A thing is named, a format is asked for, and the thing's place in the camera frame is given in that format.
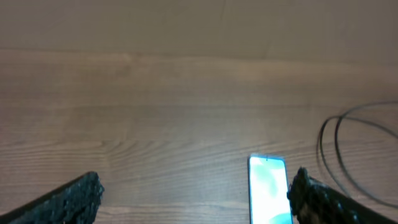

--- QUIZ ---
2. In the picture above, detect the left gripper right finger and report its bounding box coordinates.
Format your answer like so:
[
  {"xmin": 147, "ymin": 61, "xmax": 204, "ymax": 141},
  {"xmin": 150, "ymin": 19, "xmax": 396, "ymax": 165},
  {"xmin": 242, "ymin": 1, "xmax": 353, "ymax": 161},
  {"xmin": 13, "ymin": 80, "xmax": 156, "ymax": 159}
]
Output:
[{"xmin": 287, "ymin": 167, "xmax": 397, "ymax": 224}]

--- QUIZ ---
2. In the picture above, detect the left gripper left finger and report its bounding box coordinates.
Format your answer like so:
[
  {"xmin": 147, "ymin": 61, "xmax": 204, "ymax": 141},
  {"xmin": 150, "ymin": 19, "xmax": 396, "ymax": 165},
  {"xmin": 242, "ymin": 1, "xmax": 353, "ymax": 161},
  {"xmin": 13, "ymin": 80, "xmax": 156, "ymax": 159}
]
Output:
[{"xmin": 1, "ymin": 171, "xmax": 104, "ymax": 224}]

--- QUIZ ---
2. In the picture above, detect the Samsung Galaxy smartphone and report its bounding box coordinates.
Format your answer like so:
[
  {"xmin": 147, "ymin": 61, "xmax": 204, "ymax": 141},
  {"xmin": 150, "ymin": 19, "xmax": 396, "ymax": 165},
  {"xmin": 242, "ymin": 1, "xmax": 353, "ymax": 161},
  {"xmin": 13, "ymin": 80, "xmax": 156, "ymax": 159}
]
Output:
[{"xmin": 248, "ymin": 155, "xmax": 293, "ymax": 224}]

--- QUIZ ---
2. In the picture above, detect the black USB charging cable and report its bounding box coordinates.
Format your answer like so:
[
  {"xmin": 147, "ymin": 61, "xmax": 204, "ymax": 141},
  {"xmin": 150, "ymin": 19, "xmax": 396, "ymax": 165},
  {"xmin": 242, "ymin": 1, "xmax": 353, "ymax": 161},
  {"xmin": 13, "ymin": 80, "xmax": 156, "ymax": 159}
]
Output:
[{"xmin": 316, "ymin": 101, "xmax": 398, "ymax": 210}]

